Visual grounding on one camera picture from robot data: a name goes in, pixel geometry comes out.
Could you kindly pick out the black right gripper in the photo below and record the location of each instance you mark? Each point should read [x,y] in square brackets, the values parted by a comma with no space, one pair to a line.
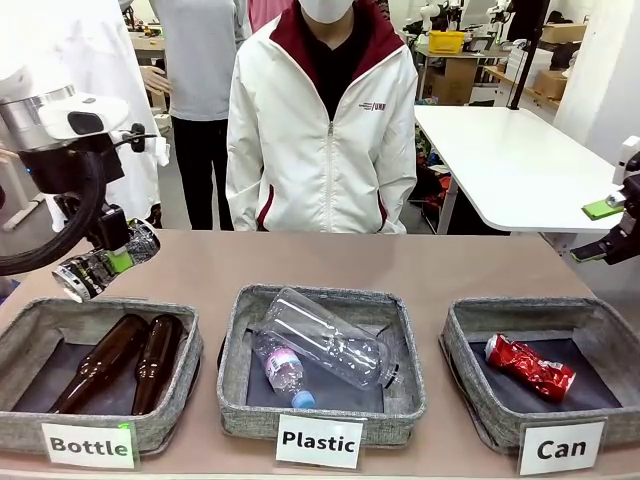
[632,200]

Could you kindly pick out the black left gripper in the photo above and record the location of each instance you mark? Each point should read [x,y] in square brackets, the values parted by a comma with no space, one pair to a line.
[75,165]

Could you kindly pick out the black drink can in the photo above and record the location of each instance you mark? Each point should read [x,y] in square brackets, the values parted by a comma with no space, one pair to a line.
[95,267]

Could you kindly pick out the brown glass bottle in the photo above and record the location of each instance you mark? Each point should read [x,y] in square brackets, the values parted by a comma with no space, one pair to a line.
[100,362]
[155,360]

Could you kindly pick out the crushed red can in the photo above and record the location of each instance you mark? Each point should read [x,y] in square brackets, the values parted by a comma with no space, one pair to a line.
[530,367]

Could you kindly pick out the small clear water bottle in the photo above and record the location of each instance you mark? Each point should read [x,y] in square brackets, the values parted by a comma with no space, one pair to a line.
[282,367]

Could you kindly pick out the large clear plastic bottle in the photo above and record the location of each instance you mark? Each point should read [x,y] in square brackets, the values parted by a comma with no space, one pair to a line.
[330,340]

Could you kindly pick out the grey basket labelled Can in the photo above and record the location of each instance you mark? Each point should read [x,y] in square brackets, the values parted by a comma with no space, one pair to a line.
[480,400]

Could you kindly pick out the grey basket labelled Bottle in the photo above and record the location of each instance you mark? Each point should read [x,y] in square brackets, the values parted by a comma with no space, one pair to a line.
[167,425]

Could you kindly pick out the white Can label card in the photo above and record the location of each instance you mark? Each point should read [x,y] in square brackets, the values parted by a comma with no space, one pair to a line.
[561,448]

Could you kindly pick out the grey basket labelled Plastic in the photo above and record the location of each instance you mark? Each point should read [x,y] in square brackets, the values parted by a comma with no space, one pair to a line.
[400,390]

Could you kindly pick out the bare hand of bystander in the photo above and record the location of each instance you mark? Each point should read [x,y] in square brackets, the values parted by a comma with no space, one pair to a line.
[156,80]

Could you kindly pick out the white table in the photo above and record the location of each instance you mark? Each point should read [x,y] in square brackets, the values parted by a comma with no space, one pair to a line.
[500,160]

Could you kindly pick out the person in white coat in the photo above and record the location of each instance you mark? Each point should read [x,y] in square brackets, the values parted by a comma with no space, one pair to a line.
[100,50]

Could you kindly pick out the black stand pole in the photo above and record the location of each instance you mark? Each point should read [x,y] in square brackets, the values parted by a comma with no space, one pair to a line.
[525,65]

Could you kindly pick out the colourful floral bag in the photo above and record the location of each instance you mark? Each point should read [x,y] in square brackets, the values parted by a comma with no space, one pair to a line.
[424,155]

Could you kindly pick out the small cardboard box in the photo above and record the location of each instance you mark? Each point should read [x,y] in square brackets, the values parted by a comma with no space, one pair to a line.
[564,33]

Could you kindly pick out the person in grey shirt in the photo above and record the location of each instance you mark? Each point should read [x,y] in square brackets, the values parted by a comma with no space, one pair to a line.
[200,60]

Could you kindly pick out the large cardboard box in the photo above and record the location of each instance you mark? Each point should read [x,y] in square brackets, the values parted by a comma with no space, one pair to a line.
[452,82]

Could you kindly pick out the white Bottle label card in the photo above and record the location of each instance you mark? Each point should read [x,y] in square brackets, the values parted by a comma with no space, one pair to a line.
[89,445]

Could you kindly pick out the person in white jacket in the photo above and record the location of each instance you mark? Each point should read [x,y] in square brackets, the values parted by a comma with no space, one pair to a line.
[300,150]

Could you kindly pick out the yellow plastic bin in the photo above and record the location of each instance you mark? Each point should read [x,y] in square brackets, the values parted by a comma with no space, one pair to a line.
[446,42]

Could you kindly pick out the white Plastic label card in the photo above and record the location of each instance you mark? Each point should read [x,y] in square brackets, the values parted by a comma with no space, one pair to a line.
[319,441]

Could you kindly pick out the white face mask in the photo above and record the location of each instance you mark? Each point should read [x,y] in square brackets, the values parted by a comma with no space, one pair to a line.
[327,10]

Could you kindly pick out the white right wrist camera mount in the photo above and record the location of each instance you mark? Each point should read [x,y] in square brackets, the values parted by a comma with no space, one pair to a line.
[627,160]

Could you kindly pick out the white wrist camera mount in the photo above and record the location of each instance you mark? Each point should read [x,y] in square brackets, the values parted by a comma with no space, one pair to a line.
[82,117]
[627,160]

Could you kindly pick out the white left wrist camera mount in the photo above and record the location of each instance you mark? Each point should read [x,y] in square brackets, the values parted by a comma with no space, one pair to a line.
[82,117]

